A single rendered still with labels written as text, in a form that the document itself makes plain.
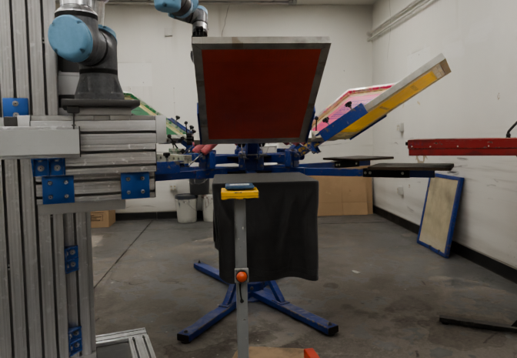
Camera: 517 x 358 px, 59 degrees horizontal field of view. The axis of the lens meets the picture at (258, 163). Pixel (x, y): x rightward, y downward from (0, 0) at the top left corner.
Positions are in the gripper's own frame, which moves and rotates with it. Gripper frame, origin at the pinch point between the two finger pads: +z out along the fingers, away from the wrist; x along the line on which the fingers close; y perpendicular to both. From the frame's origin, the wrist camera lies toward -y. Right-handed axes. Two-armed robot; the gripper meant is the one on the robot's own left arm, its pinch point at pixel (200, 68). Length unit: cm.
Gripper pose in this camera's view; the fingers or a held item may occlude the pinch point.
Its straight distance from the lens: 216.8
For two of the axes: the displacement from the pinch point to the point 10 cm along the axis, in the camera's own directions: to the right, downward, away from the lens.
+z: 0.6, 8.8, -4.8
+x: 10.0, -0.2, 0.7
